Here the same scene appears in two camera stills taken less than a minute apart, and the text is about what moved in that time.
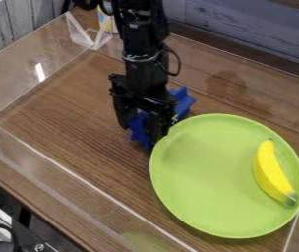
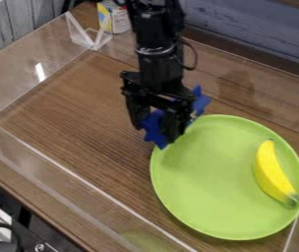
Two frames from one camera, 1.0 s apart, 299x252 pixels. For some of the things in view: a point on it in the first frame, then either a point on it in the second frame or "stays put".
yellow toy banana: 272,175 stays put
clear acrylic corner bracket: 87,35 stays put
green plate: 205,176 stays put
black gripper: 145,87 → 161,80
